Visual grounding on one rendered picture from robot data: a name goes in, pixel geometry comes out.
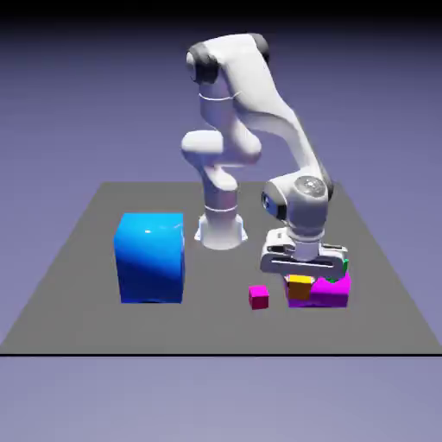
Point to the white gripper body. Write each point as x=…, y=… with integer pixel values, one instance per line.
x=300, y=266

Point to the small orange cube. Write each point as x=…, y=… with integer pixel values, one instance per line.
x=299, y=287

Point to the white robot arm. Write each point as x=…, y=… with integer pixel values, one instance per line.
x=241, y=103

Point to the small green cube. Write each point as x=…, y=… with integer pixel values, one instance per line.
x=344, y=266

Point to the small pink cube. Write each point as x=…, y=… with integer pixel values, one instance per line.
x=259, y=297

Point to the large magenta box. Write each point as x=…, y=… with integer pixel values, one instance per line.
x=328, y=293

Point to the large blue box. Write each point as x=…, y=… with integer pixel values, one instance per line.
x=149, y=259

